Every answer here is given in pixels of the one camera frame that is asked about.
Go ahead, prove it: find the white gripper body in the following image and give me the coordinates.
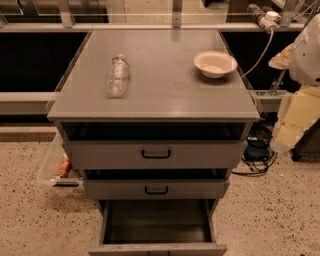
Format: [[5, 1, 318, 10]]
[[289, 14, 320, 86]]

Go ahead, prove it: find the grey drawer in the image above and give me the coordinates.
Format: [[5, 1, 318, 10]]
[[63, 141, 247, 170], [89, 199, 227, 256], [85, 179, 230, 200]]

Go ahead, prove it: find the white power cable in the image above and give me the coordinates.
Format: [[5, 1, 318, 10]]
[[240, 28, 275, 79]]

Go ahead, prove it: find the grey bottom drawer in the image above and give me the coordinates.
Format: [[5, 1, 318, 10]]
[[89, 199, 227, 256]]

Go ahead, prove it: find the grey middle drawer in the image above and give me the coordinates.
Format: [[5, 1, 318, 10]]
[[85, 179, 230, 200]]

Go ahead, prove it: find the clear plastic storage bin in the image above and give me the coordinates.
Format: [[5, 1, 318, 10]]
[[36, 134, 84, 196]]

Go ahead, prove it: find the metal rail frame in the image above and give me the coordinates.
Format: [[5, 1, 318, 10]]
[[0, 0, 319, 115]]

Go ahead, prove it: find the clear plastic water bottle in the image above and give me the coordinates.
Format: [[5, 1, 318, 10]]
[[106, 54, 130, 98]]

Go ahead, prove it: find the grey top drawer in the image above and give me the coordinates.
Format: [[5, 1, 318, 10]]
[[63, 141, 247, 170]]

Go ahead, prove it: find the blue box with cables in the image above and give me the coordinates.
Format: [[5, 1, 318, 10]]
[[233, 123, 277, 177]]

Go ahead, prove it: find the dark cabinet at right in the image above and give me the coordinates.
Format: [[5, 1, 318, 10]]
[[292, 119, 320, 162]]

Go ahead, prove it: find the white power strip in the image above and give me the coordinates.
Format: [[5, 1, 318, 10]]
[[247, 4, 280, 33]]

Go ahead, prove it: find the white paper bowl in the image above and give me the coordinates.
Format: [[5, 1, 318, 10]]
[[193, 51, 238, 79]]

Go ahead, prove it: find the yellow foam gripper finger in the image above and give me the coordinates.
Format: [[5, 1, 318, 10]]
[[268, 44, 292, 70], [270, 86, 320, 153]]

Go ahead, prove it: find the grey drawer cabinet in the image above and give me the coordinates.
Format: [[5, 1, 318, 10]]
[[46, 29, 261, 256]]

